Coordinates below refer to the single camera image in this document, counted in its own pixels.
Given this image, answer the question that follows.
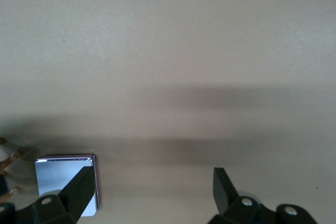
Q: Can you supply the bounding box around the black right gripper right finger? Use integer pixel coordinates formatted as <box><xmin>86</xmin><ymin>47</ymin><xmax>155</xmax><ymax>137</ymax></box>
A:
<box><xmin>209</xmin><ymin>167</ymin><xmax>318</xmax><ymax>224</ymax></box>

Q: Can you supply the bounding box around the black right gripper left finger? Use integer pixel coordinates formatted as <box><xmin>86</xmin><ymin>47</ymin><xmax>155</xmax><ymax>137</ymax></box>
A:
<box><xmin>0</xmin><ymin>166</ymin><xmax>96</xmax><ymax>224</ymax></box>

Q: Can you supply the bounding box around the brown lion statue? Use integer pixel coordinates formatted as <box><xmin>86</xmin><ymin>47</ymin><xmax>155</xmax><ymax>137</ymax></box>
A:
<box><xmin>0</xmin><ymin>136</ymin><xmax>22</xmax><ymax>204</ymax></box>

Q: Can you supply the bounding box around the brown table cover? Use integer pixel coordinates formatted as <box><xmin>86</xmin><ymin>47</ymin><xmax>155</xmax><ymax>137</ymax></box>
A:
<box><xmin>0</xmin><ymin>0</ymin><xmax>336</xmax><ymax>224</ymax></box>

